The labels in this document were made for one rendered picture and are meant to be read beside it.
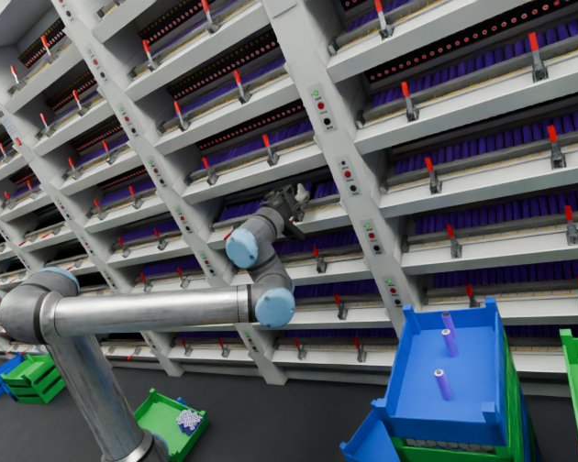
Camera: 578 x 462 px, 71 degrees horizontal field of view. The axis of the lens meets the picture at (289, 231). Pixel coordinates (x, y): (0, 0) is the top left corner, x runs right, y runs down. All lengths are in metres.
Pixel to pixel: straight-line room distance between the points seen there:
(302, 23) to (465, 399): 0.89
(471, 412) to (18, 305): 0.93
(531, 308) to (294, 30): 0.95
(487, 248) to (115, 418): 1.10
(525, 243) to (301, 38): 0.76
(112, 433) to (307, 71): 1.09
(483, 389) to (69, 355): 0.96
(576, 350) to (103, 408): 1.13
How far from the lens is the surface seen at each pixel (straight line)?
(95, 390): 1.25
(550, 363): 1.42
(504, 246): 1.19
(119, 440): 1.34
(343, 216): 1.21
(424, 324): 1.05
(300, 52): 1.11
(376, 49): 1.04
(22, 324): 1.03
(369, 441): 1.53
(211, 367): 2.20
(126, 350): 2.66
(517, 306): 1.30
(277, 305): 0.91
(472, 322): 1.03
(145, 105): 1.56
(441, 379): 0.86
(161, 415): 2.05
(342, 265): 1.35
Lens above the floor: 1.14
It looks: 19 degrees down
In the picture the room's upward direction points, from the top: 25 degrees counter-clockwise
